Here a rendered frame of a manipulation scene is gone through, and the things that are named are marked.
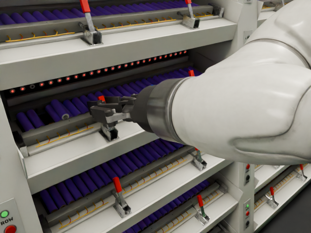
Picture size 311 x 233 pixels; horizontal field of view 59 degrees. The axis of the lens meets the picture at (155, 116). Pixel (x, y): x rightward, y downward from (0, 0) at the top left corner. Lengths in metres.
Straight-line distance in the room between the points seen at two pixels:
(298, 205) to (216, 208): 0.64
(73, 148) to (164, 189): 0.29
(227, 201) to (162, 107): 0.71
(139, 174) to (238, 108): 0.51
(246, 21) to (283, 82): 0.61
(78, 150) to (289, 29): 0.41
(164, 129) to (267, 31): 0.17
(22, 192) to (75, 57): 0.25
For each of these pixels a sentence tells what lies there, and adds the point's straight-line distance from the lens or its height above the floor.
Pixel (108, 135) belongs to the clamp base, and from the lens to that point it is 0.57.
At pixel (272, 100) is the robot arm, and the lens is 0.25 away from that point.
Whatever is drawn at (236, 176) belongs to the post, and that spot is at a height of 0.39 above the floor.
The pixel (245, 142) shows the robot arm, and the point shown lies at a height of 0.80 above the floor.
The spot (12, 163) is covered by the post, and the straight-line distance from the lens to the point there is 0.51.
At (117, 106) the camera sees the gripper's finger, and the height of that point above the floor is 0.78.
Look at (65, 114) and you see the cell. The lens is 0.60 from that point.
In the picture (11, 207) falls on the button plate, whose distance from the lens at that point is 0.54.
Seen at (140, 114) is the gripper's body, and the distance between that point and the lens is 0.39.
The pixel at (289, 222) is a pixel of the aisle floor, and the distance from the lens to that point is 1.44.
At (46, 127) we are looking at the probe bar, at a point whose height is 0.73.
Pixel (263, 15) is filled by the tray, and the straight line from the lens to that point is 0.98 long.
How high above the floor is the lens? 0.92
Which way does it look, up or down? 20 degrees down
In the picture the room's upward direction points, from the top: 7 degrees counter-clockwise
